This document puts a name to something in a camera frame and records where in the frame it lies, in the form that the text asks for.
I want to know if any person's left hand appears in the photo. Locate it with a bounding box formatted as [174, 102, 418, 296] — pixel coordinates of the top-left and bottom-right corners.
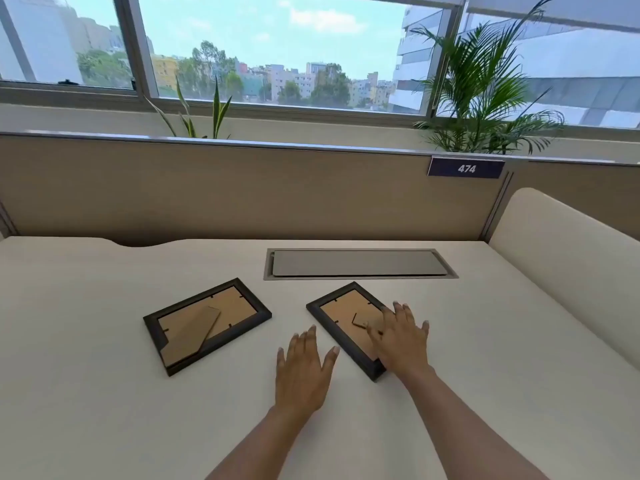
[272, 324, 341, 421]

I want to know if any person's right hand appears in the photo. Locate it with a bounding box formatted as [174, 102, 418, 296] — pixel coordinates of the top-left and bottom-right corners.
[367, 301, 436, 382]

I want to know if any black frame birthday picture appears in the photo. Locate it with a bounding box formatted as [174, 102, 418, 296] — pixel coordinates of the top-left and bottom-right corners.
[305, 281, 401, 383]

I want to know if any brown frame donut picture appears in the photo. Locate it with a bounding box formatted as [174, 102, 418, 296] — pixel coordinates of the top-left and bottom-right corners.
[143, 278, 273, 377]

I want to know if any person's left forearm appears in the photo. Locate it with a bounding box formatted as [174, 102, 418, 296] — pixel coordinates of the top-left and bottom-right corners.
[205, 405, 325, 480]

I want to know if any person's right forearm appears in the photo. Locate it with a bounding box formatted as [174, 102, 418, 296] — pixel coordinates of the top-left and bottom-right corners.
[397, 365, 551, 480]

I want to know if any cream desk divider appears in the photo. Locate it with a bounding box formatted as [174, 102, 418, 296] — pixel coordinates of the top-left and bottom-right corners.
[488, 187, 640, 371]

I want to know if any dark blue number label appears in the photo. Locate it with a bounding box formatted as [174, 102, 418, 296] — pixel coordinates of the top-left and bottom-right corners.
[427, 156, 506, 179]

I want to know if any wide beige partition panel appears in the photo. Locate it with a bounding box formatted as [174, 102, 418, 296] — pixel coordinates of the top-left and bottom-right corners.
[0, 130, 511, 248]

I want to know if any palm plant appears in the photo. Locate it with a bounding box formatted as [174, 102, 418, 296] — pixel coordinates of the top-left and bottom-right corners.
[407, 0, 566, 155]

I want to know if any snake plant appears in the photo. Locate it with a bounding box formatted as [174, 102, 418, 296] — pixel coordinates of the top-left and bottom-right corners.
[145, 77, 233, 141]

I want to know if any grey desk cable flap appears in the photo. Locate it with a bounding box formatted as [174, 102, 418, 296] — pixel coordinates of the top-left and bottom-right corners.
[263, 248, 459, 281]

